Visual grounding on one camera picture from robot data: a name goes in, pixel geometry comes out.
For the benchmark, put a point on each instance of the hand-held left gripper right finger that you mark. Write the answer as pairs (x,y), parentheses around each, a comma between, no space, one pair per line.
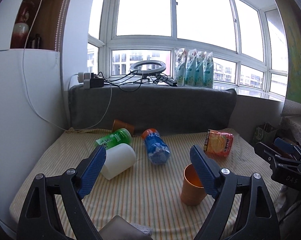
(203,172)

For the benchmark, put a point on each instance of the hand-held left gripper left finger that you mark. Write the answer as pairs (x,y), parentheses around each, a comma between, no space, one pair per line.
(93,172)

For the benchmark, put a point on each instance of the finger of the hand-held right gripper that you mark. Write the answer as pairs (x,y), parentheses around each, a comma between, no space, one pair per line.
(265,151)
(284,143)

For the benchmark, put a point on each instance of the white plastic cup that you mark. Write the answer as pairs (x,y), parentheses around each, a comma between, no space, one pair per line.
(120,158)

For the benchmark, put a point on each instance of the orange plastic cup upright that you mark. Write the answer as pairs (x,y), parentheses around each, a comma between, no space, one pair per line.
(190,192)

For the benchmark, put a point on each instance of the brown cup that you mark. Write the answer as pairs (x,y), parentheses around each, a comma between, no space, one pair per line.
(121,125)

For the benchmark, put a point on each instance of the green paper bag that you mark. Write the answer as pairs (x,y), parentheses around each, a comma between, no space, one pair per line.
(264,132)

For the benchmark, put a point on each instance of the white lace cloth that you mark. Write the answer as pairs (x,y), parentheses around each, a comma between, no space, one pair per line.
(299,130)

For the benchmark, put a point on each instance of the orange snack packet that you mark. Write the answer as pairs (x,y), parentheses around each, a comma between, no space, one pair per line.
(219,143)

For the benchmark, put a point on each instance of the green plastic bottle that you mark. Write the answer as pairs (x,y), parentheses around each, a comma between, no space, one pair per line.
(114,137)

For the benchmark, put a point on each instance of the blue plastic bottle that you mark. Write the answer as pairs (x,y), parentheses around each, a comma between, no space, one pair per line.
(155,146)

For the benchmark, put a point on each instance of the brown pad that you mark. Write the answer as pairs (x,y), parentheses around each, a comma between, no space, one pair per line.
(123,230)

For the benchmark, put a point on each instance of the black power adapter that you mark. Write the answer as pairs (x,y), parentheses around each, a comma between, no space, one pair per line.
(96,82)

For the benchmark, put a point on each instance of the white power strip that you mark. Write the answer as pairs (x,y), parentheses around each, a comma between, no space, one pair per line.
(85,78)

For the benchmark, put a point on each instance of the dark bottles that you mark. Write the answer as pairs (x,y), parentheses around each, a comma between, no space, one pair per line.
(35,42)

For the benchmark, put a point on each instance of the red vase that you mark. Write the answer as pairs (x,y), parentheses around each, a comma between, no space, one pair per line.
(19,36)

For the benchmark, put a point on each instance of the wooden shelf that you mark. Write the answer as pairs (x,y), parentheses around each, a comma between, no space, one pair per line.
(48,17)

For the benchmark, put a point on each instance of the wall poster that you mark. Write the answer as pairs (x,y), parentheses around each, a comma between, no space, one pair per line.
(296,55)

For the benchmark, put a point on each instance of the white window frame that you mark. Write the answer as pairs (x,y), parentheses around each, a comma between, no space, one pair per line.
(174,42)

